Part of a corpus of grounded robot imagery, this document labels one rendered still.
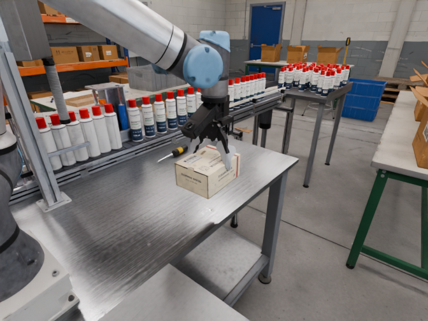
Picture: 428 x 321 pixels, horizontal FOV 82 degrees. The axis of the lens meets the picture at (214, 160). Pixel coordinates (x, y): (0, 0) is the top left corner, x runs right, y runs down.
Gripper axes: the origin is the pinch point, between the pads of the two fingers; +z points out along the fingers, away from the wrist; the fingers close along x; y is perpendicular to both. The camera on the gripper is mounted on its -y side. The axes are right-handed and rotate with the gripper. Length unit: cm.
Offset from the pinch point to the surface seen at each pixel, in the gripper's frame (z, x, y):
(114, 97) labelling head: -7, 72, 17
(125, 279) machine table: 18.2, 0.3, -31.8
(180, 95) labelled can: -6, 55, 45
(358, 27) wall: -67, 88, 719
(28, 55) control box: -29, 43, -24
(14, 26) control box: -36, 43, -25
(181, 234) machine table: 17.7, 0.0, -12.9
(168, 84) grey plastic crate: 12, 172, 148
